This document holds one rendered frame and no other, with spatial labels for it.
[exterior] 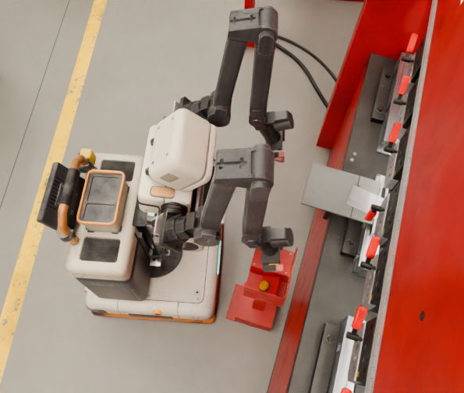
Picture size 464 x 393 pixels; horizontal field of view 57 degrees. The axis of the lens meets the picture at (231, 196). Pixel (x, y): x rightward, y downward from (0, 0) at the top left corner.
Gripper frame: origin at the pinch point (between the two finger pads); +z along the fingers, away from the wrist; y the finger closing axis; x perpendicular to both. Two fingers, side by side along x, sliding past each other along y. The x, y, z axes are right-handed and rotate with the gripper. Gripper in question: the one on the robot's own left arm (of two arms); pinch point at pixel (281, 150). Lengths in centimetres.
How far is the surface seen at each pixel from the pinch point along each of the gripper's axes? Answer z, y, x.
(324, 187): 6.8, -15.3, -14.2
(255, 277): 23, -43, 19
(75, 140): 31, 60, 159
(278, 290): 23, -49, 9
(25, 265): 27, -27, 167
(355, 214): 11.9, -25.5, -24.3
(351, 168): 24.5, 1.2, -21.4
